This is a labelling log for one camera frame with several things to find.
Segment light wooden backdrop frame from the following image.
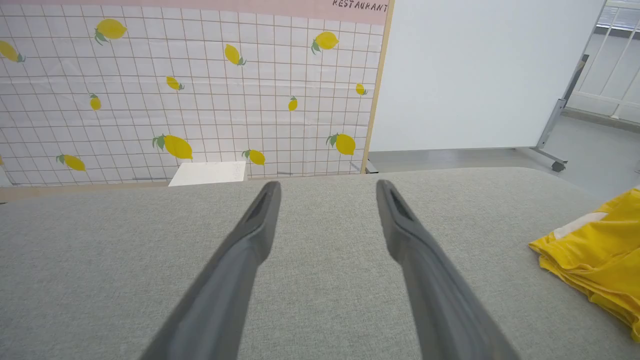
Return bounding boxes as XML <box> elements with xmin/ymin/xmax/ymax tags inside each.
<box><xmin>0</xmin><ymin>0</ymin><xmax>396</xmax><ymax>203</ymax></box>

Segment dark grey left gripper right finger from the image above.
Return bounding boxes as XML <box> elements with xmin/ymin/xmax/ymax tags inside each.
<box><xmin>376</xmin><ymin>180</ymin><xmax>521</xmax><ymax>360</ymax></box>

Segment white partition board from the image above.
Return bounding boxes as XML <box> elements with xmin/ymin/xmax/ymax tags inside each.
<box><xmin>369</xmin><ymin>0</ymin><xmax>608</xmax><ymax>152</ymax></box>

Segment white metal railing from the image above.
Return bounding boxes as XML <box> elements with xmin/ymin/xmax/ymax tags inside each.
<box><xmin>570</xmin><ymin>0</ymin><xmax>640</xmax><ymax>123</ymax></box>

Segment lemon print backdrop cloth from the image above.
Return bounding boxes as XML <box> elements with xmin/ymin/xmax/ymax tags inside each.
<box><xmin>0</xmin><ymin>0</ymin><xmax>390</xmax><ymax>187</ymax></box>

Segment grey metal partition leg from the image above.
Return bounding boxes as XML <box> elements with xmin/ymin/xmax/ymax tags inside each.
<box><xmin>517</xmin><ymin>54</ymin><xmax>590</xmax><ymax>173</ymax></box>

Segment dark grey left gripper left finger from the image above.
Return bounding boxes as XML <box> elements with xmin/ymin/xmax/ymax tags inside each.
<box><xmin>140</xmin><ymin>181</ymin><xmax>282</xmax><ymax>360</ymax></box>

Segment white flat box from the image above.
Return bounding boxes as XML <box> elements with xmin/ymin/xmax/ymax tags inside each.
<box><xmin>168</xmin><ymin>161</ymin><xmax>248</xmax><ymax>187</ymax></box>

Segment yellow cartoon face t-shirt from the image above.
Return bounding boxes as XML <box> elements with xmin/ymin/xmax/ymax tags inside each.
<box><xmin>529</xmin><ymin>186</ymin><xmax>640</xmax><ymax>343</ymax></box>

